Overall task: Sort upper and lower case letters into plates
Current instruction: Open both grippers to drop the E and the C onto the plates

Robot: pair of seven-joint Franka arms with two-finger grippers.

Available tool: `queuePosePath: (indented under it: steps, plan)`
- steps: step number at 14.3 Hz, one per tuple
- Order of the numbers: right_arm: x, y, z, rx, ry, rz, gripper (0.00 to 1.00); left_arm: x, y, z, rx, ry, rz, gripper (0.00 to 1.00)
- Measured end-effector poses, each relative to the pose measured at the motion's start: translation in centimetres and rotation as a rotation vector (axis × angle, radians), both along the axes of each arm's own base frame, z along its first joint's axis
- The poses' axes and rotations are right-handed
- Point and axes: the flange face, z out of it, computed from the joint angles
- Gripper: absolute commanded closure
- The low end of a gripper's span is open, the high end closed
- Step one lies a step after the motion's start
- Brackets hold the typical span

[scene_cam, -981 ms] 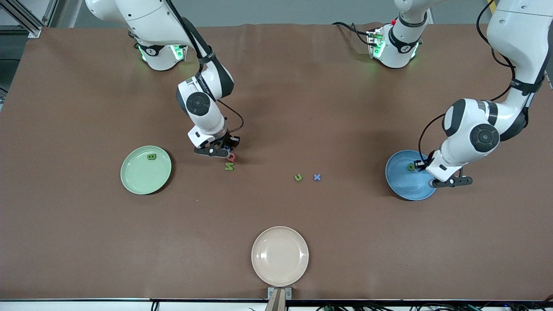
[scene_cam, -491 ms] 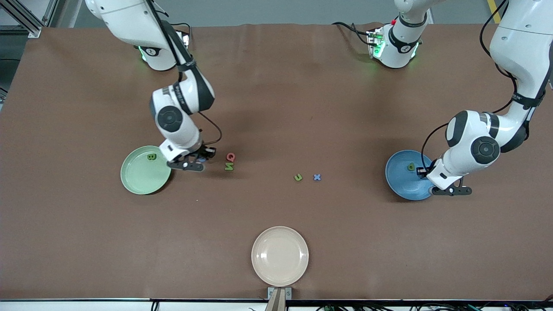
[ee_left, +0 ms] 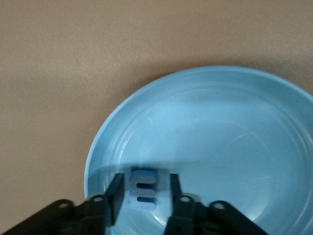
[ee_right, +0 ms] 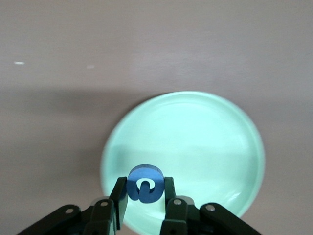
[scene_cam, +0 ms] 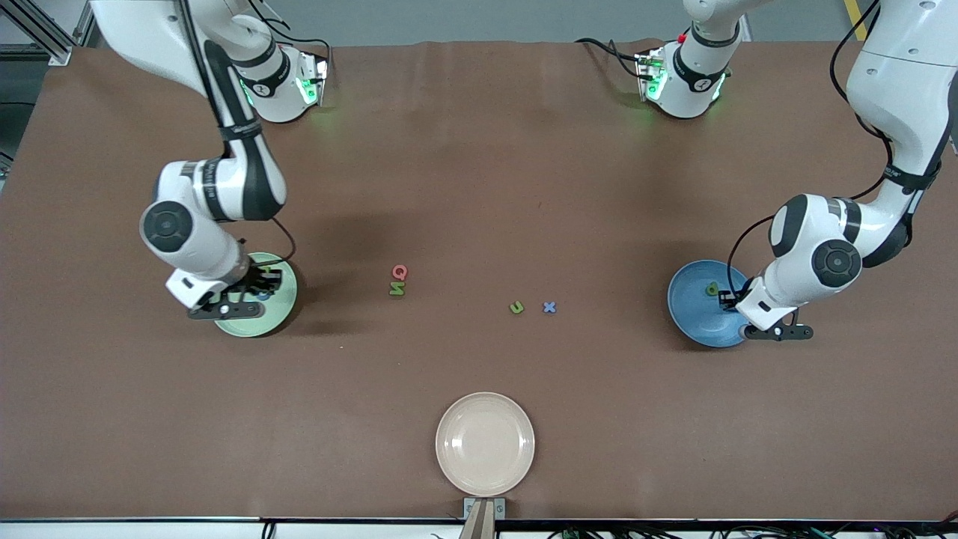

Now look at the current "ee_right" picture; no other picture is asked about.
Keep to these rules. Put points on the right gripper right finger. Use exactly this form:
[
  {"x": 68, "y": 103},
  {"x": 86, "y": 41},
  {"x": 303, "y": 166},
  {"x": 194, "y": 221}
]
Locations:
[{"x": 171, "y": 210}]

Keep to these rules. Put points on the light green plate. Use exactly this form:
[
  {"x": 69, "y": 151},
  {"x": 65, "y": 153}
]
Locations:
[{"x": 195, "y": 147}]

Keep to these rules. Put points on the blue foam letter G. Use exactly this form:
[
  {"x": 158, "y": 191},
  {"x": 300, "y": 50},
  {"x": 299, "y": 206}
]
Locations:
[{"x": 146, "y": 172}]

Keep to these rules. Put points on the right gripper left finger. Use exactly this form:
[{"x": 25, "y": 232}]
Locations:
[{"x": 119, "y": 195}]

